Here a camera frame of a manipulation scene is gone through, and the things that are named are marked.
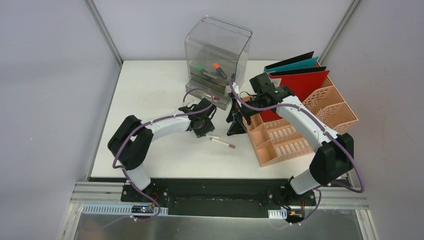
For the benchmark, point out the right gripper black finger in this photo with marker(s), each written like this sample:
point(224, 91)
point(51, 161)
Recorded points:
point(234, 115)
point(236, 127)

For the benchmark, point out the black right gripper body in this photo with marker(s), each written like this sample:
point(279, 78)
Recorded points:
point(248, 112)

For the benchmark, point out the blue cap brown marker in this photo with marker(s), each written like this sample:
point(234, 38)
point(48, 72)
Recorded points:
point(216, 140)

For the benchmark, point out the red notebook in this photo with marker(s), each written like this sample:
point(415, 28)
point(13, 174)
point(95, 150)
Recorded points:
point(302, 82)

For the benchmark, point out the orange tip black highlighter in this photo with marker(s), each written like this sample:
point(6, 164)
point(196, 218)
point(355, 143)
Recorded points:
point(219, 71)

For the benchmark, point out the green tip black highlighter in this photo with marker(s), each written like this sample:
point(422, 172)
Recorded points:
point(205, 72)

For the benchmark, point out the teal notebook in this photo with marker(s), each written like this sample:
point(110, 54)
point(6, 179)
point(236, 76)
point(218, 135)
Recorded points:
point(303, 61)

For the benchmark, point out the clear drawer organizer box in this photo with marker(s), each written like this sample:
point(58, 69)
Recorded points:
point(214, 40)

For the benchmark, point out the yellow cap marker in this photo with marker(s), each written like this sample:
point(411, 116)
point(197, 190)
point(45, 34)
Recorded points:
point(213, 137)

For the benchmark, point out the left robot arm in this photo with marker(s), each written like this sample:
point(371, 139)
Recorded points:
point(131, 142)

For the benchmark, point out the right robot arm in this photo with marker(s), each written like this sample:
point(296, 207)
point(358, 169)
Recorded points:
point(333, 151)

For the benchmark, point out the left circuit board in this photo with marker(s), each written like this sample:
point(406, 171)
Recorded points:
point(142, 209)

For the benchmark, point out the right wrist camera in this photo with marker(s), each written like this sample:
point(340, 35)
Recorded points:
point(231, 90)

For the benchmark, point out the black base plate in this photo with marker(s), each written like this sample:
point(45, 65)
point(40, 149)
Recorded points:
point(214, 197)

